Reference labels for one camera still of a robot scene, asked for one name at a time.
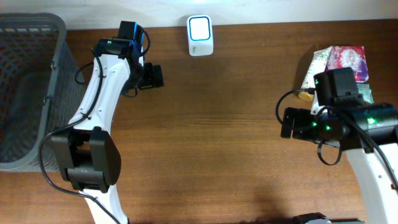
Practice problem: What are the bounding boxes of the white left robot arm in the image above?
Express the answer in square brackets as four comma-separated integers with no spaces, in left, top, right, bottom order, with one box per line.
[42,21,164,223]

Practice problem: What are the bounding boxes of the red purple tissue pack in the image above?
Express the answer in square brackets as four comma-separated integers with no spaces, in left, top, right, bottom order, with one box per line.
[325,46,369,83]

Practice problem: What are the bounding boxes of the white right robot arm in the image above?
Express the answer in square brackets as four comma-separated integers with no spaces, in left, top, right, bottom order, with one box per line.
[276,67,397,223]

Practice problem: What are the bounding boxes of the white barcode scanner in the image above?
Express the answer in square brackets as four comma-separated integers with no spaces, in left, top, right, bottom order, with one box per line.
[187,15,214,57]

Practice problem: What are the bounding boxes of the green wet wipes pack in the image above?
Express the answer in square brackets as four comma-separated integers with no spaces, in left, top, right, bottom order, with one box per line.
[357,83,374,104]

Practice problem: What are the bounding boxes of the white cream tube gold cap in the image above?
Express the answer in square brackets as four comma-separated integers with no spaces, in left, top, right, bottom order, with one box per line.
[301,46,332,89]

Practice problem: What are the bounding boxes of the grey plastic basket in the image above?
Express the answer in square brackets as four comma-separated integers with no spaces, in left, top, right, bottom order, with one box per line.
[1,13,85,172]

